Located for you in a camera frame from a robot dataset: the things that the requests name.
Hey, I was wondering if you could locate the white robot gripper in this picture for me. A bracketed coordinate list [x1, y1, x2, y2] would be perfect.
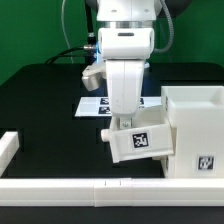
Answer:
[98, 28, 154, 129]

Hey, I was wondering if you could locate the large white drawer cabinet box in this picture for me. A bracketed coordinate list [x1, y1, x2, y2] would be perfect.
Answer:
[161, 86, 224, 178]

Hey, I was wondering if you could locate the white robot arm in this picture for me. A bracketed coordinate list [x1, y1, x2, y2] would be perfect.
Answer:
[82, 0, 192, 129]

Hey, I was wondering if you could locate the white sheet with fiducial markers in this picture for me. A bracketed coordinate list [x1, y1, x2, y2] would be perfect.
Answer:
[75, 97, 161, 117]

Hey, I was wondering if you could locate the white left barrier block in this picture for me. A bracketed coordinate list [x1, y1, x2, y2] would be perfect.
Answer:
[0, 132, 20, 177]

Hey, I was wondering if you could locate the black vertical pole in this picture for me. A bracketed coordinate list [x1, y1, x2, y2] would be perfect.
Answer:
[83, 0, 98, 48]

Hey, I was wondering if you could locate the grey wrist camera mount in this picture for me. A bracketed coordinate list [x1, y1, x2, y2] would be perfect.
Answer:
[82, 63, 106, 91]

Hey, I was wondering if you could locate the white front barrier rail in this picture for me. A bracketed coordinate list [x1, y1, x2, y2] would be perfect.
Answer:
[0, 178, 224, 207]

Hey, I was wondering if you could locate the black cable bundle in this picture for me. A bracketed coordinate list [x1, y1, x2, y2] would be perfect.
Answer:
[44, 45, 98, 65]

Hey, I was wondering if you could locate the thin grey cable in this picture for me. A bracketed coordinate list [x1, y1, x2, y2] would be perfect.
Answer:
[60, 0, 75, 64]

